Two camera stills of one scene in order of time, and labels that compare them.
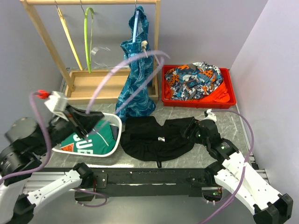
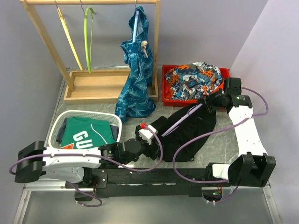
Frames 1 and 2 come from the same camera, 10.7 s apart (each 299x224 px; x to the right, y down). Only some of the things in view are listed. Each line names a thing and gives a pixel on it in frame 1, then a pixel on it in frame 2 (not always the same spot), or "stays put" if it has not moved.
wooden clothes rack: [94, 86] stays put
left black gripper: [81, 121] → [150, 152]
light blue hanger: [136, 19] stays put
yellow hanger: [69, 35] stays put
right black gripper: [194, 125] → [209, 104]
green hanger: [89, 66] stays put
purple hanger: [160, 54] → [190, 111]
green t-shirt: [100, 141] stays put
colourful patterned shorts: [192, 80] stays put
